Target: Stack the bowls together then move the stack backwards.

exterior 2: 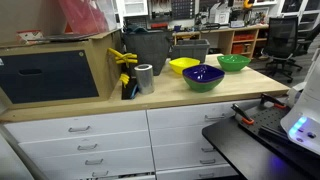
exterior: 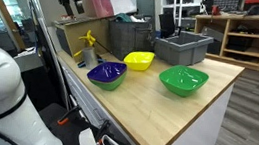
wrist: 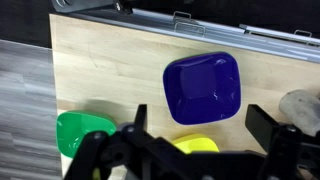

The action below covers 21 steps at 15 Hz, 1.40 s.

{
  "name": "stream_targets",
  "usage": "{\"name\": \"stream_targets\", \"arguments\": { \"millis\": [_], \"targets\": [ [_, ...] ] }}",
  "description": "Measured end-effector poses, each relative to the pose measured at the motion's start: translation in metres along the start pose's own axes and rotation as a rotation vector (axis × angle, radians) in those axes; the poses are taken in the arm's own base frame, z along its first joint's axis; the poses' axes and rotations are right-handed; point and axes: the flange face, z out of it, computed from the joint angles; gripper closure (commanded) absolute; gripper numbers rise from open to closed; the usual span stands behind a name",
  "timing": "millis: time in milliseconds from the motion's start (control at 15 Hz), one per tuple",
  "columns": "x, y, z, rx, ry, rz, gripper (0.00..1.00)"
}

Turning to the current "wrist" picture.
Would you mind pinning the blue plastic bowl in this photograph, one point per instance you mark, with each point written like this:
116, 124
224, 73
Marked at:
200, 90

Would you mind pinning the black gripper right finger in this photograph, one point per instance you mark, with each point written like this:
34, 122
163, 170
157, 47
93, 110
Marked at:
260, 123

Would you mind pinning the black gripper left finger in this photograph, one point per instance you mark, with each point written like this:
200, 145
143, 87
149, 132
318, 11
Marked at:
141, 116

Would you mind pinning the yellow plastic bowl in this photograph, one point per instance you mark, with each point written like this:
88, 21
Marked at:
195, 143

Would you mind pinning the silver metal cup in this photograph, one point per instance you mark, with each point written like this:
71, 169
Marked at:
300, 110

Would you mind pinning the white drawer cabinet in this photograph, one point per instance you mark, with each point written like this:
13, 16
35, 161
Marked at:
233, 40

